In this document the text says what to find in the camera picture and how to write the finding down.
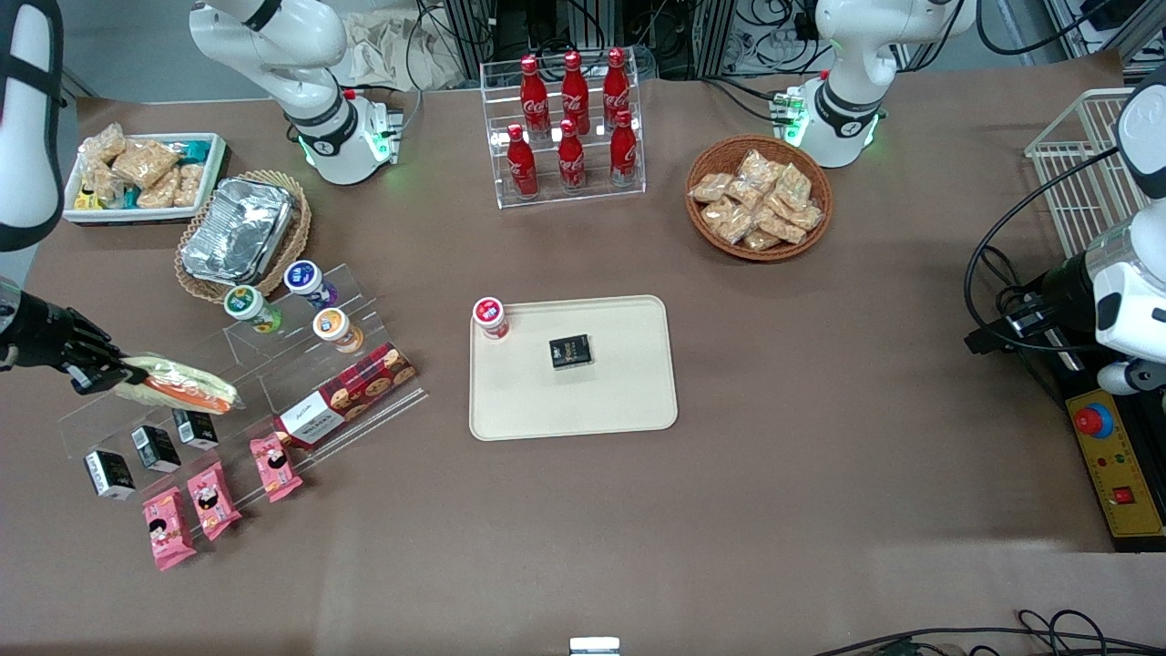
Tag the beige plastic tray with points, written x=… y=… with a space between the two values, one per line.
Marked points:
x=619 y=392

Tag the black box gold print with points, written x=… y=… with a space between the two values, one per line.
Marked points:
x=571 y=352

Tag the green-cap small bottle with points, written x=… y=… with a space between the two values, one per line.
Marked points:
x=248 y=306

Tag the crumpled beige cloth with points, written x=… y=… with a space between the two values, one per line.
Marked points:
x=401 y=50

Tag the aluminium frame rack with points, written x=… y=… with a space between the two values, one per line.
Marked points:
x=547 y=27

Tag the pink snack packet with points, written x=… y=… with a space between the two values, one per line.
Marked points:
x=276 y=468
x=214 y=501
x=168 y=528

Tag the aluminium foil container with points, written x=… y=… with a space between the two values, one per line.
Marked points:
x=237 y=228

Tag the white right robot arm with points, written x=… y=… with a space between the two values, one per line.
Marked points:
x=310 y=82

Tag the red cola bottle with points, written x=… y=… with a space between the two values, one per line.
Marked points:
x=571 y=159
x=534 y=96
x=575 y=91
x=623 y=150
x=617 y=87
x=522 y=164

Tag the round wicker basket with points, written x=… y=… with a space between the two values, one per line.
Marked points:
x=706 y=228

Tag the orange-cap small bottle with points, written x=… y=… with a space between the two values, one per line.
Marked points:
x=334 y=328

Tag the teal snack packet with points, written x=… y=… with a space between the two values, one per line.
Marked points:
x=193 y=150

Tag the clear acrylic bottle rack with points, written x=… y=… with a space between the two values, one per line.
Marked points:
x=565 y=199

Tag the clear-wrapped rice cracker pack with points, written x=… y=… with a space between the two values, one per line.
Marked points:
x=100 y=182
x=792 y=187
x=189 y=185
x=710 y=187
x=744 y=195
x=729 y=221
x=102 y=144
x=146 y=162
x=758 y=169
x=159 y=191
x=782 y=226
x=761 y=240

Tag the purple-cap small bottle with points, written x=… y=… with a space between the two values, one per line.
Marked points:
x=307 y=279

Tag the oval wicker basket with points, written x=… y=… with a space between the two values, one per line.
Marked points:
x=299 y=232

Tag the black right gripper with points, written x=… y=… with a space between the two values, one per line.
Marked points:
x=47 y=335

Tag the clear acrylic stepped stand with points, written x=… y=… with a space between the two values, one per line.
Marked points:
x=273 y=383

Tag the white rectangular bin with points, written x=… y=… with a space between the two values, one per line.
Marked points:
x=214 y=173

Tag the small silver white device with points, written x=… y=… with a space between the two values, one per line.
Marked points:
x=594 y=647

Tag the red-cap small bottle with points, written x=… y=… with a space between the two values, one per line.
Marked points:
x=490 y=317

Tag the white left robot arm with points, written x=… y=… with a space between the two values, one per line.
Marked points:
x=852 y=55

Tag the red cookie box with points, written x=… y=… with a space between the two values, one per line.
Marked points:
x=351 y=392

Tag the sandwich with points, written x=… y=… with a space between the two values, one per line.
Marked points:
x=187 y=384

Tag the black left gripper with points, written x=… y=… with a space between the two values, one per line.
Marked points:
x=1062 y=286

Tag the black box white label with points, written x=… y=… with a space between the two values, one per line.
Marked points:
x=156 y=448
x=195 y=430
x=109 y=474

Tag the yellow emergency stop box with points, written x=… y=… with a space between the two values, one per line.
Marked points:
x=1116 y=474

